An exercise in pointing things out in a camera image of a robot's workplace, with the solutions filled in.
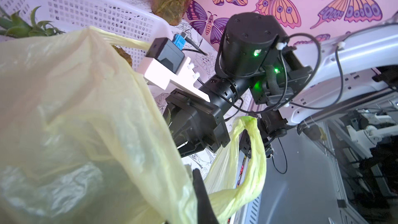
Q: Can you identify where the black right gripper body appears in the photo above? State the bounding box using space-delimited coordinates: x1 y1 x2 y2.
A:
163 89 230 157

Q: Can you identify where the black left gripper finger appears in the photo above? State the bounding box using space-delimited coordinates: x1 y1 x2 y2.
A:
192 169 219 224

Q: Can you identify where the yellow-green plastic bag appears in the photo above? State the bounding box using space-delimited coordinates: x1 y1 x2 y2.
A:
1 27 267 224

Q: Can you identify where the pineapple front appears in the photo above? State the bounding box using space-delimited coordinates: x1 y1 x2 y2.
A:
0 5 133 67

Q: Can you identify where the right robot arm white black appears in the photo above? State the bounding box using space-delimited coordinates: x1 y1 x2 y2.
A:
165 12 322 157

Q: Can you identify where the white plastic perforated basket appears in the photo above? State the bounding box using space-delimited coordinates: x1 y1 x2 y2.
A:
0 0 175 69

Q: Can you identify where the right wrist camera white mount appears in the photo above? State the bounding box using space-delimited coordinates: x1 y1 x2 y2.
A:
136 33 210 103

